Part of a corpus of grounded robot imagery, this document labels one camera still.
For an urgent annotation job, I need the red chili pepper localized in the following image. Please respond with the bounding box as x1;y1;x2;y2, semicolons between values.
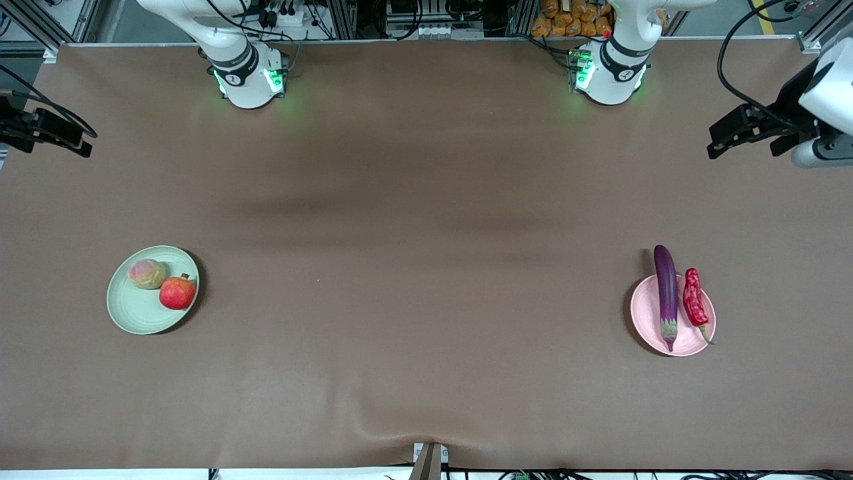
683;268;716;346

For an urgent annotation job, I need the light green round plate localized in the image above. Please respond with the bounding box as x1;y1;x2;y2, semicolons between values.
107;245;201;335

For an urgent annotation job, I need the brown table cloth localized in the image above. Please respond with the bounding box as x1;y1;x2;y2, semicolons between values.
0;37;853;471

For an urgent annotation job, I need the pink round plate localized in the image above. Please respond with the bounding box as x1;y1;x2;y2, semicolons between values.
630;274;717;357

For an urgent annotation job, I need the purple eggplant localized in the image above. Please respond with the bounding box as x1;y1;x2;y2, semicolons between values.
653;245;679;353

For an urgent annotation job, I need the white power strip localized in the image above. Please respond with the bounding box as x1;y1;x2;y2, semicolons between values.
257;0;314;27

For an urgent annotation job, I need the bag of orange items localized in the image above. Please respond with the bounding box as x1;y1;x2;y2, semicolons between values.
531;0;614;39

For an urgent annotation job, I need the aluminium frame post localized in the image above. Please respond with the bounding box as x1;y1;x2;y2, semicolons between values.
0;0;67;62
796;0;853;54

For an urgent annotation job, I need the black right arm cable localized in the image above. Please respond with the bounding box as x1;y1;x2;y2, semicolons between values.
0;65;99;139

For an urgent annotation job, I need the pink yellow peach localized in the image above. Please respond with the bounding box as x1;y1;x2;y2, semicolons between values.
127;259;167;290

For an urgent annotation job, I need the red pomegranate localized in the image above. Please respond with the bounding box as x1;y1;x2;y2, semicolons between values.
159;273;198;311

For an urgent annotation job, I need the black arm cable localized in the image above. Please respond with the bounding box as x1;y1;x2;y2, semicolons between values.
716;0;790;117
0;65;99;139

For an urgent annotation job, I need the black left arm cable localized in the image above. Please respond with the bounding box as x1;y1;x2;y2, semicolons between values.
716;0;790;117

